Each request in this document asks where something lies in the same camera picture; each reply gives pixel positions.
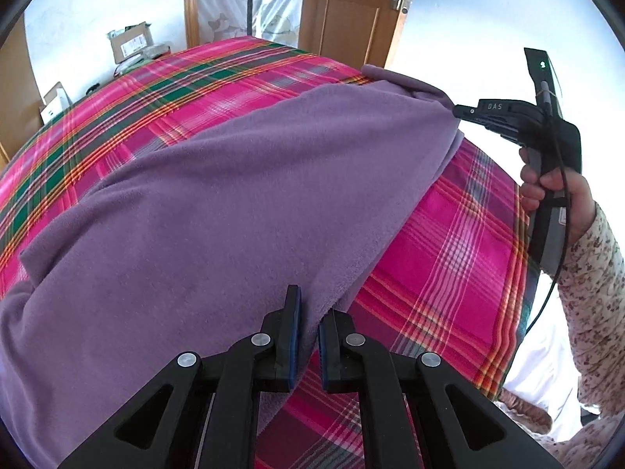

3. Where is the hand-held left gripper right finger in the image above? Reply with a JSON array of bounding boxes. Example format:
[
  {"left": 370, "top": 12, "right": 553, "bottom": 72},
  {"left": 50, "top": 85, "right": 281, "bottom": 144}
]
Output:
[{"left": 318, "top": 309, "right": 562, "bottom": 469}]

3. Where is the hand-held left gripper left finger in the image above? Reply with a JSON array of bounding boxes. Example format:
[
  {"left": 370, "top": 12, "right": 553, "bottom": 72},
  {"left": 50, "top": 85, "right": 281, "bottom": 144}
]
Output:
[{"left": 59, "top": 286, "right": 302, "bottom": 469}]

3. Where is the purple fleece sweater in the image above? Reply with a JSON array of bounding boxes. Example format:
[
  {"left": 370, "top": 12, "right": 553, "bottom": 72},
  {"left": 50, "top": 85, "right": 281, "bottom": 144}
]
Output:
[{"left": 0, "top": 63, "right": 464, "bottom": 469}]

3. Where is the person's right forearm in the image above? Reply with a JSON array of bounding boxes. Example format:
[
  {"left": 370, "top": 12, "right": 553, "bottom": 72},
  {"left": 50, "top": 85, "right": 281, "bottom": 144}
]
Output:
[{"left": 557, "top": 202, "right": 625, "bottom": 421}]

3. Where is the person's right hand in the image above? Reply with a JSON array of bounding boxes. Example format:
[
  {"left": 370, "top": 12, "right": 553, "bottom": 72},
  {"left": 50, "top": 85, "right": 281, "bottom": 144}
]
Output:
[{"left": 518, "top": 148, "right": 597, "bottom": 244}]

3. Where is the wooden door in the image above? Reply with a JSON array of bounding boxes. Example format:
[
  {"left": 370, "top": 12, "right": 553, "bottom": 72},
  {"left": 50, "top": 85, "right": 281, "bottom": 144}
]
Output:
[{"left": 298, "top": 0, "right": 421, "bottom": 66}]

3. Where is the pink green plaid bed sheet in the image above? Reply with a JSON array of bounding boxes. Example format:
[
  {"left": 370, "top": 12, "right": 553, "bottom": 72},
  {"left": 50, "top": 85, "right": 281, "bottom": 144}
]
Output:
[{"left": 0, "top": 36, "right": 530, "bottom": 469}]

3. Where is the clear plastic door curtain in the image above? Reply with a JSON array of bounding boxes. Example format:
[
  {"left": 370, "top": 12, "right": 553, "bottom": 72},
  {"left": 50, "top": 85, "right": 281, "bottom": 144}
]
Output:
[{"left": 195, "top": 0, "right": 308, "bottom": 47}]

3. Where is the person's floral jacket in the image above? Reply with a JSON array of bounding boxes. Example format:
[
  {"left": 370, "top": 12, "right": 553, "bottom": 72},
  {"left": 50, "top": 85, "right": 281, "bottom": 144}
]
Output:
[{"left": 539, "top": 413, "right": 623, "bottom": 469}]

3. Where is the white cardboard box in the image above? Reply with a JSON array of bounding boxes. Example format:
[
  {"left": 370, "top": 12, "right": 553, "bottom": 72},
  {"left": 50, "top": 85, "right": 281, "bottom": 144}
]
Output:
[{"left": 40, "top": 82, "right": 74, "bottom": 125}]

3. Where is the brown cardboard box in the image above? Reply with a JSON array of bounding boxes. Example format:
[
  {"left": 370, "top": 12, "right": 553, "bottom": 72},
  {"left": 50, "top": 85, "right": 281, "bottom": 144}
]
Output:
[{"left": 107, "top": 22, "right": 153, "bottom": 64}]

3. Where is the wooden wardrobe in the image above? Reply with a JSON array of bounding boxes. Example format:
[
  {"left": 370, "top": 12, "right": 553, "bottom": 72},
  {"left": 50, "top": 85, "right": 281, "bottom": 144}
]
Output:
[{"left": 0, "top": 20, "right": 45, "bottom": 167}]

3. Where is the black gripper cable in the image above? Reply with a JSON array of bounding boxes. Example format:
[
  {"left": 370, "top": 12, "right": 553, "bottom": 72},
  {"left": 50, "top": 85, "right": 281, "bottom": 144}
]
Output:
[{"left": 525, "top": 83, "right": 571, "bottom": 340}]

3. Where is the wooden door frame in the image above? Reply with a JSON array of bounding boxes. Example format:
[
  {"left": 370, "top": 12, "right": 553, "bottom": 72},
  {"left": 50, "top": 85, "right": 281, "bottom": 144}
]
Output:
[{"left": 183, "top": 0, "right": 201, "bottom": 48}]

